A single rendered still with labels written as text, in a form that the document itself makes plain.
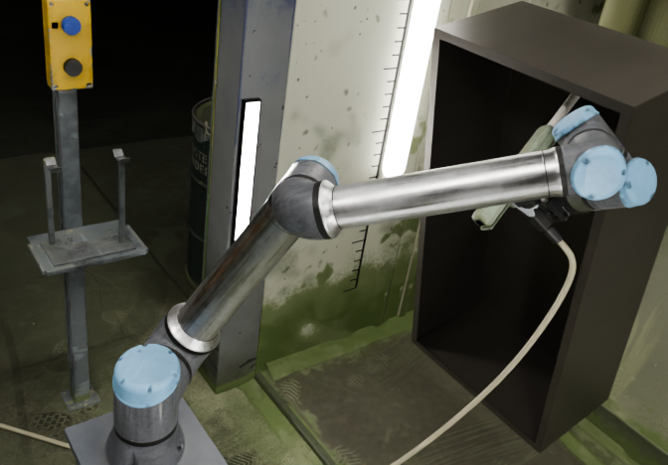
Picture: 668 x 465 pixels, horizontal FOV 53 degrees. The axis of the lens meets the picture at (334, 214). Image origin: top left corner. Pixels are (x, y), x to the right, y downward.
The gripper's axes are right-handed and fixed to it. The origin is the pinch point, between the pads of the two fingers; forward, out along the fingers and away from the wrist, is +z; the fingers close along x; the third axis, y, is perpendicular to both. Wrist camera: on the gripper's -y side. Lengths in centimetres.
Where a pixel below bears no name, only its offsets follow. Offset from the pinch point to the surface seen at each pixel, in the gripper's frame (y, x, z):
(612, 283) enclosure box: 42.4, 6.7, 7.5
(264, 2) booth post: -74, 20, 60
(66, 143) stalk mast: -90, -47, 91
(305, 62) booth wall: -53, 22, 75
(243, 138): -51, -10, 81
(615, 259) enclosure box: 35.0, 8.7, 1.7
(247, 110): -56, -4, 76
